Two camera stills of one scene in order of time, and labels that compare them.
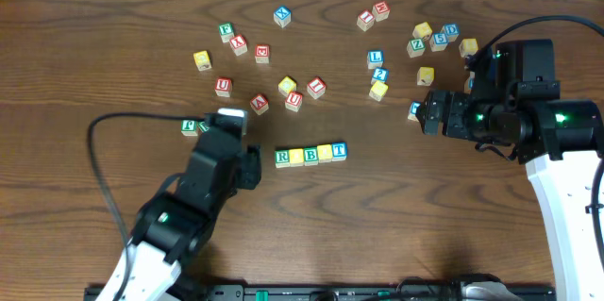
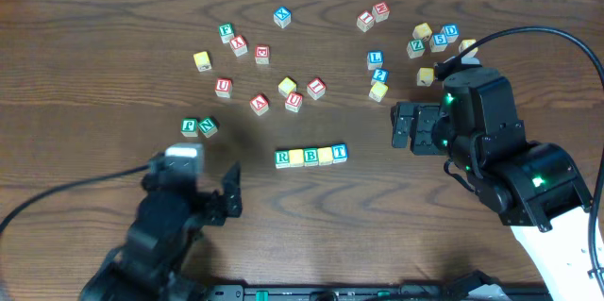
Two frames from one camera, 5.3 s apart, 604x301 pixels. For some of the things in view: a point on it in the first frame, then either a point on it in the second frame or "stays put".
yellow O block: [295, 157] stays put
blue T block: [339, 151] stays put
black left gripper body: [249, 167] -> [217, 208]
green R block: [282, 158] stays put
